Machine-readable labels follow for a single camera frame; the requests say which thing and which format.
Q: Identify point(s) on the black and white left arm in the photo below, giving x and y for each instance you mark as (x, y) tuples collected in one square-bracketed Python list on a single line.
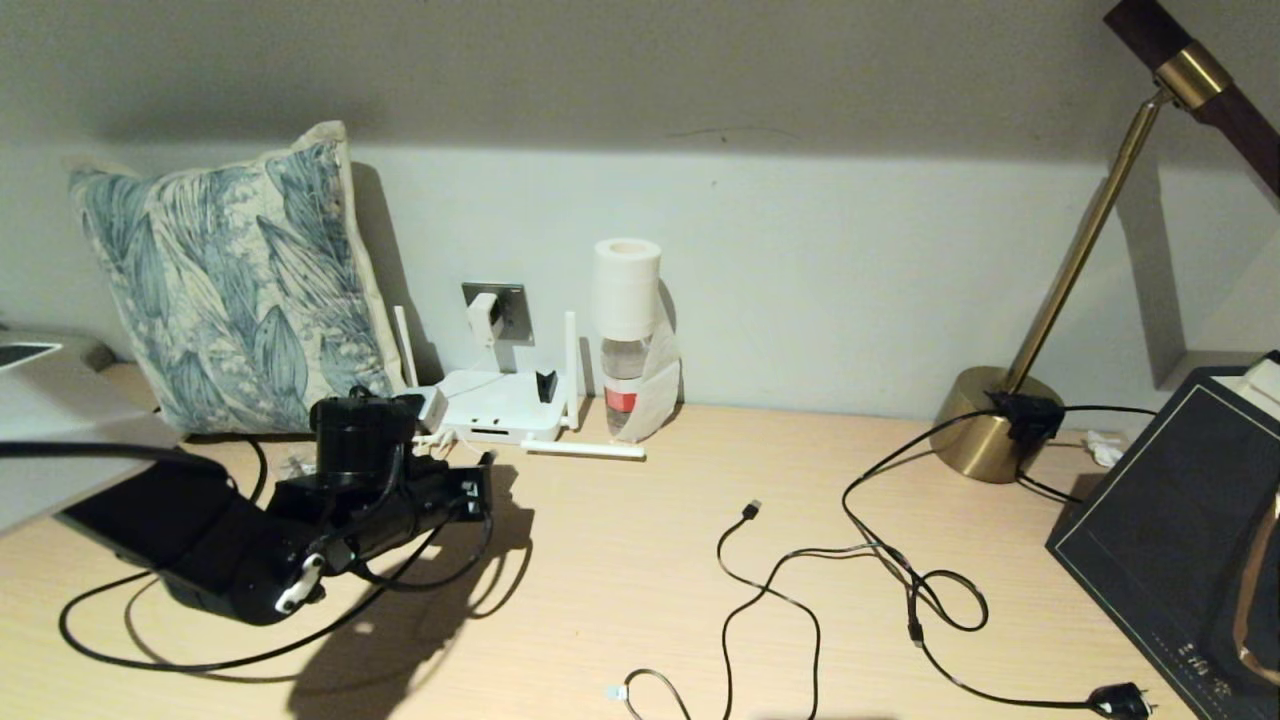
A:
[(230, 540)]

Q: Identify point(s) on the small crumpled white paper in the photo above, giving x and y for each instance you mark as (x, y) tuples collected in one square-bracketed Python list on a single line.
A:
[(1105, 447)]

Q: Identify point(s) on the white router with antennas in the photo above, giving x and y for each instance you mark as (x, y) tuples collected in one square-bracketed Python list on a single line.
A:
[(500, 410)]

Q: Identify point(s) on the grey wall socket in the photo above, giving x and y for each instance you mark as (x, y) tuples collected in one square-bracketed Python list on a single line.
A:
[(515, 305)]

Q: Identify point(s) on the blue leaf print pillow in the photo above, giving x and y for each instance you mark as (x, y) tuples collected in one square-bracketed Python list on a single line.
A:
[(240, 280)]

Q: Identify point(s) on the white paper roll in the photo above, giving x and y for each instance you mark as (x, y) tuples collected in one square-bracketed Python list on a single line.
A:
[(627, 290)]

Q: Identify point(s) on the clear bottle with red label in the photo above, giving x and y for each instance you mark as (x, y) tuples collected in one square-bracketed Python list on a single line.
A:
[(622, 400)]

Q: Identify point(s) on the white power adapter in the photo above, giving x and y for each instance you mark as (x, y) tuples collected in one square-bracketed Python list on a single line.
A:
[(485, 318)]

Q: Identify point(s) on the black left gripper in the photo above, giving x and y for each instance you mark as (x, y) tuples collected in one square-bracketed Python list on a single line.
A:
[(465, 492)]

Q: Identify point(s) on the small white box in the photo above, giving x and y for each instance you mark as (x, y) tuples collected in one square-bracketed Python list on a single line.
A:
[(1265, 380)]

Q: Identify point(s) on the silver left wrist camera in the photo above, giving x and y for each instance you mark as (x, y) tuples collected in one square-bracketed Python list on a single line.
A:
[(430, 408)]

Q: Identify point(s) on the small black clip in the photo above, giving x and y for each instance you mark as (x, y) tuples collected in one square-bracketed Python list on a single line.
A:
[(546, 385)]

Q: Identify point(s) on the brass desk lamp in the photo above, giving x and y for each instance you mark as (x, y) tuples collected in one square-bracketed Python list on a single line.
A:
[(990, 440)]

